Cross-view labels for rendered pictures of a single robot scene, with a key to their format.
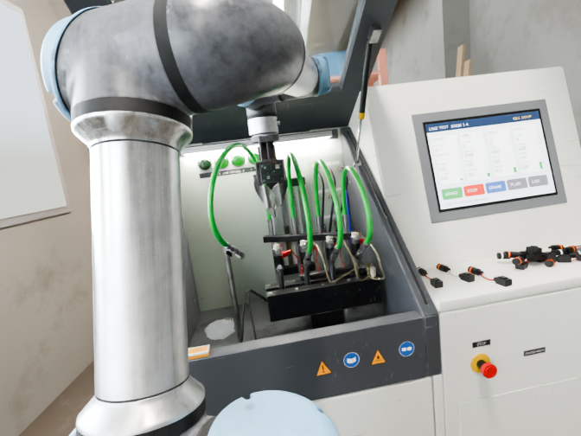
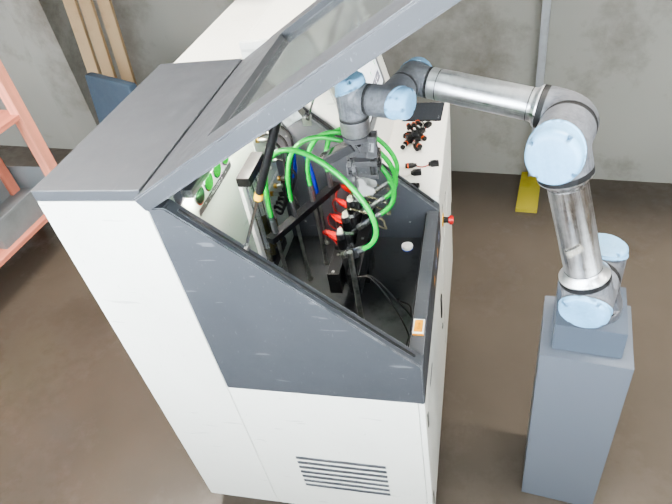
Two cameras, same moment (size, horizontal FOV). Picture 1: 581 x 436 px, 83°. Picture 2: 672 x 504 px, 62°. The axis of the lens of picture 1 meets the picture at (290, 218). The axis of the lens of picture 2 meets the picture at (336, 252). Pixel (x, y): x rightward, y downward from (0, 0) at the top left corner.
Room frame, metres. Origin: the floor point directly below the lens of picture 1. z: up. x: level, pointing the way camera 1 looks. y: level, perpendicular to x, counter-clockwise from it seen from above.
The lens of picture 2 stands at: (0.42, 1.24, 2.12)
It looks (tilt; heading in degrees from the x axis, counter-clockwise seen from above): 40 degrees down; 295
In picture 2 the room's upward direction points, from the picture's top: 11 degrees counter-clockwise
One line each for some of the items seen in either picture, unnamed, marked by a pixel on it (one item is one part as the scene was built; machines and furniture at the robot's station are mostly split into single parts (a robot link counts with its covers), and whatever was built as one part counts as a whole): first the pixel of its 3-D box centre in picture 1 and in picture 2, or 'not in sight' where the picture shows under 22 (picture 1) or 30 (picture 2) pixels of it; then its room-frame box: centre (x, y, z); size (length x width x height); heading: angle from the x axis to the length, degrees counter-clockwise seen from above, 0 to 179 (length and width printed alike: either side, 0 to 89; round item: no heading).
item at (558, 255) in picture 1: (543, 253); (416, 132); (0.88, -0.70, 1.01); 0.23 x 0.11 x 0.06; 96
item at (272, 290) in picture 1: (322, 303); (355, 255); (0.96, -0.07, 0.91); 0.34 x 0.10 x 0.15; 96
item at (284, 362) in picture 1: (297, 367); (426, 291); (0.71, 0.03, 0.87); 0.62 x 0.04 x 0.16; 96
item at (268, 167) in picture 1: (268, 160); (362, 154); (0.85, 0.04, 1.36); 0.09 x 0.08 x 0.12; 6
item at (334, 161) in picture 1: (329, 195); (270, 159); (1.23, -0.16, 1.20); 0.13 x 0.03 x 0.31; 96
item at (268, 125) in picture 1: (264, 128); (355, 125); (0.86, 0.04, 1.44); 0.08 x 0.08 x 0.05
